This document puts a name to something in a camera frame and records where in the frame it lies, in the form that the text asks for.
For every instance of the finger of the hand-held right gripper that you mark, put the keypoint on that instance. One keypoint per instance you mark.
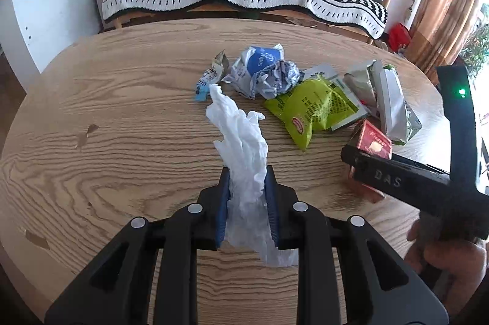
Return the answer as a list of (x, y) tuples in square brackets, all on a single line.
[(420, 164), (355, 156)]

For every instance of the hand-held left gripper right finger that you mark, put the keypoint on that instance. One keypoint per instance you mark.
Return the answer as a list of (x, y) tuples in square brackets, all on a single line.
[(272, 206)]

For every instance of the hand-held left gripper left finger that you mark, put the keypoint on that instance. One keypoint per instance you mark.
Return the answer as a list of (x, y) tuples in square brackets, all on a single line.
[(222, 206)]

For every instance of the small red box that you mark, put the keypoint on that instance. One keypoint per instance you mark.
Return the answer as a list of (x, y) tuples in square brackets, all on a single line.
[(372, 139)]

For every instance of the white tissue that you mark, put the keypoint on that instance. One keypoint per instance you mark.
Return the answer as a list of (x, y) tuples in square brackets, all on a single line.
[(244, 141)]

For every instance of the blue baby wipes packet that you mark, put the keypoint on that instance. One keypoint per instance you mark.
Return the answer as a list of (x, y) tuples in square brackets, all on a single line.
[(259, 59)]

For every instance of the person's right hand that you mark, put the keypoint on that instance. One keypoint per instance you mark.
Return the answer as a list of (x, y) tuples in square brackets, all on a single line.
[(450, 258)]

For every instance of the large white green packet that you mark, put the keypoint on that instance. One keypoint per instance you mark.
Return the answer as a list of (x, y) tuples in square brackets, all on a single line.
[(393, 103)]

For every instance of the green snack packet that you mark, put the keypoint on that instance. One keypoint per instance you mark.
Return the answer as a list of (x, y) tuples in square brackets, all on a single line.
[(309, 107)]

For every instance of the crumpled silver packet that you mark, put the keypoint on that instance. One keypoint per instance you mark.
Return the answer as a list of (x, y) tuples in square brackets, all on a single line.
[(359, 84)]

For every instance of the crumpled blue white wrapper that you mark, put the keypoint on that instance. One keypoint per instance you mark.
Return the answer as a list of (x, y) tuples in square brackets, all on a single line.
[(279, 78)]

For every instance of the red bag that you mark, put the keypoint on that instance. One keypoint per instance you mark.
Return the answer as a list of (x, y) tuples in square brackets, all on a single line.
[(399, 36)]

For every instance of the small silver blue wrapper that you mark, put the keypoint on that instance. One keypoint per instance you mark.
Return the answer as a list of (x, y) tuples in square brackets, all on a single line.
[(208, 78)]

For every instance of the white cabinet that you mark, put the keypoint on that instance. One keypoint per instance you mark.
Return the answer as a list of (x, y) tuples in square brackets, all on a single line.
[(49, 4)]

